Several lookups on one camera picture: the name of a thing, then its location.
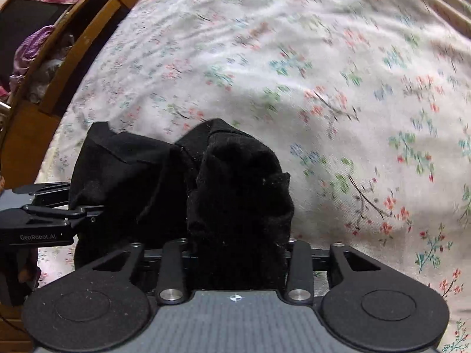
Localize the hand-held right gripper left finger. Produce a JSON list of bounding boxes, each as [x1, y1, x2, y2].
[[90, 239, 190, 305]]

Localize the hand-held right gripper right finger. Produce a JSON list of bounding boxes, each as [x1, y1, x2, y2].
[[287, 240, 384, 303]]

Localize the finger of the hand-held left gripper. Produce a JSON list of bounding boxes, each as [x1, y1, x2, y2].
[[13, 182, 73, 207], [21, 204, 105, 228]]

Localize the black pants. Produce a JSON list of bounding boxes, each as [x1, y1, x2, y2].
[[68, 118, 297, 292]]

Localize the wooden desk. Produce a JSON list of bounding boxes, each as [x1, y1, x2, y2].
[[0, 0, 160, 343]]

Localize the grey patterned clothes pile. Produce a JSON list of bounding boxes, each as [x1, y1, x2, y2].
[[27, 33, 79, 104]]

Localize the purple dotted cloth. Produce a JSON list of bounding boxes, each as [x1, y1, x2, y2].
[[13, 25, 57, 79]]

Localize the black monitor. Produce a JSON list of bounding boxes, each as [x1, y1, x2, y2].
[[0, 0, 74, 92]]

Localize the white floral bed sheet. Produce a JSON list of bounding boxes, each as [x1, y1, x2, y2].
[[35, 0, 471, 353]]

